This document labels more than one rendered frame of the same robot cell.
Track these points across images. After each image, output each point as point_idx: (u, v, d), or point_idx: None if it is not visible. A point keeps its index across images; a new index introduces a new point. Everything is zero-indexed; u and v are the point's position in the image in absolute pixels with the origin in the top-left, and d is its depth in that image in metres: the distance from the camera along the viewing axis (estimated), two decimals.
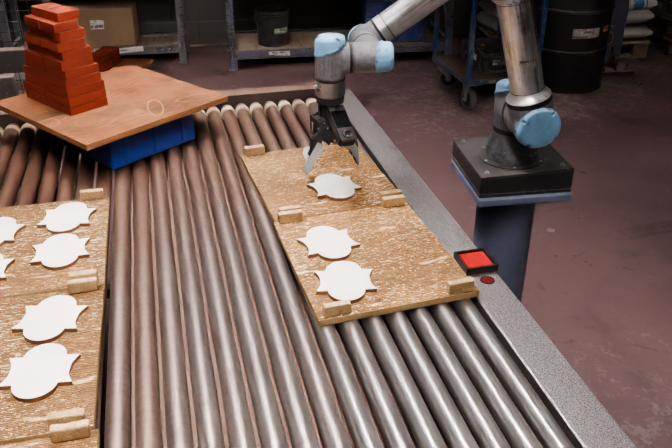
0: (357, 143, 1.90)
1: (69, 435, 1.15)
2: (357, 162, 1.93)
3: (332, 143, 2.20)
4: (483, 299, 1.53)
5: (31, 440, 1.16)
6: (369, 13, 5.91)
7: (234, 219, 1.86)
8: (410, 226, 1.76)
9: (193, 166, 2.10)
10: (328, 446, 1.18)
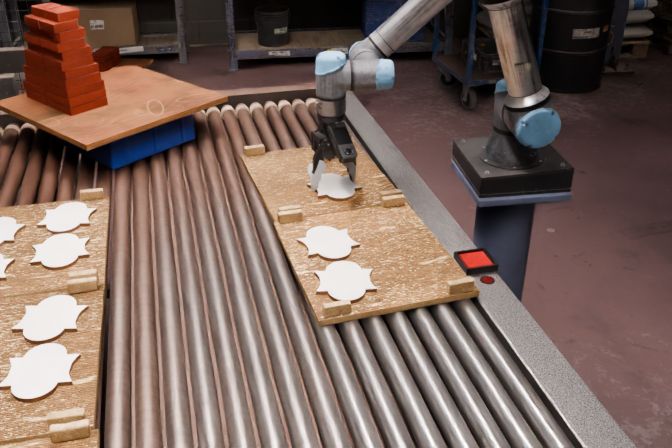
0: (356, 162, 1.92)
1: (69, 435, 1.15)
2: (353, 181, 1.95)
3: None
4: (483, 299, 1.53)
5: (31, 440, 1.16)
6: (369, 13, 5.91)
7: (234, 219, 1.86)
8: (410, 226, 1.76)
9: (193, 166, 2.10)
10: (328, 446, 1.18)
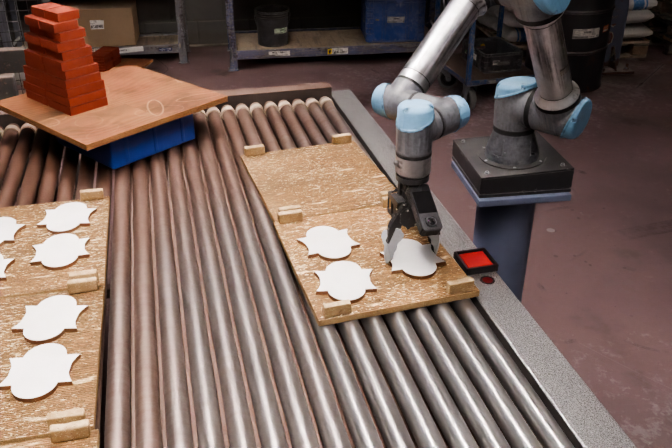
0: None
1: (69, 435, 1.15)
2: (435, 252, 1.63)
3: (332, 143, 2.20)
4: (483, 299, 1.53)
5: (31, 440, 1.16)
6: (369, 13, 5.91)
7: (234, 219, 1.86)
8: (410, 226, 1.76)
9: (193, 166, 2.10)
10: (328, 446, 1.18)
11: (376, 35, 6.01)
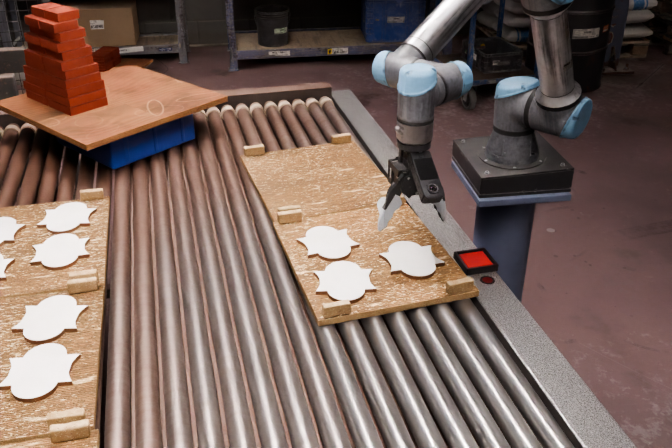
0: (444, 197, 1.56)
1: (69, 435, 1.15)
2: (442, 219, 1.59)
3: (332, 143, 2.20)
4: (483, 299, 1.53)
5: (31, 440, 1.16)
6: (369, 13, 5.91)
7: (234, 219, 1.86)
8: (410, 226, 1.76)
9: (193, 166, 2.10)
10: (328, 446, 1.18)
11: (376, 35, 6.01)
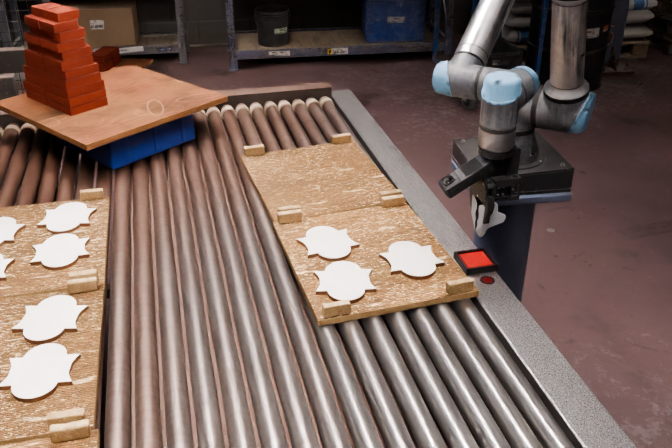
0: (484, 221, 1.56)
1: (69, 435, 1.15)
2: (477, 232, 1.61)
3: (332, 143, 2.20)
4: (483, 299, 1.53)
5: (31, 440, 1.16)
6: (369, 13, 5.91)
7: (234, 219, 1.86)
8: (410, 226, 1.76)
9: (193, 166, 2.10)
10: (328, 446, 1.18)
11: (376, 35, 6.01)
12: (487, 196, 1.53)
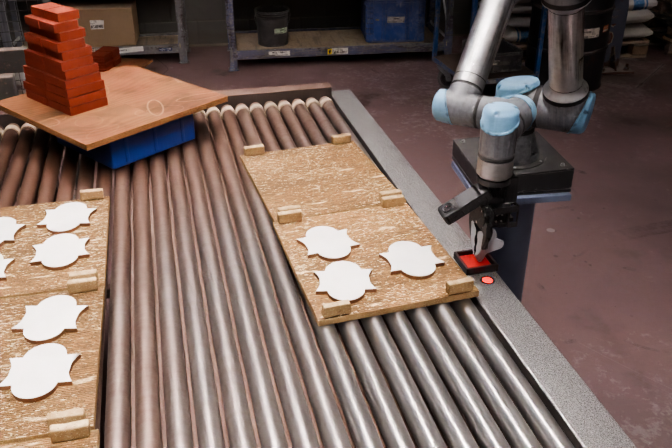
0: (482, 247, 1.59)
1: (69, 435, 1.15)
2: (476, 257, 1.64)
3: (332, 143, 2.20)
4: (483, 299, 1.53)
5: (31, 440, 1.16)
6: (369, 13, 5.91)
7: (234, 219, 1.86)
8: (410, 226, 1.76)
9: (193, 166, 2.10)
10: (328, 446, 1.18)
11: (376, 35, 6.01)
12: (485, 223, 1.56)
